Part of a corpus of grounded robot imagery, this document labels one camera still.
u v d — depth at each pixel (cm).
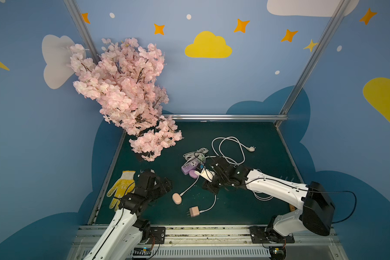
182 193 86
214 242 73
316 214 41
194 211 80
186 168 95
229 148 108
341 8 70
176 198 84
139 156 67
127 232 51
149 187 62
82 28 75
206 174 68
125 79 64
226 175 61
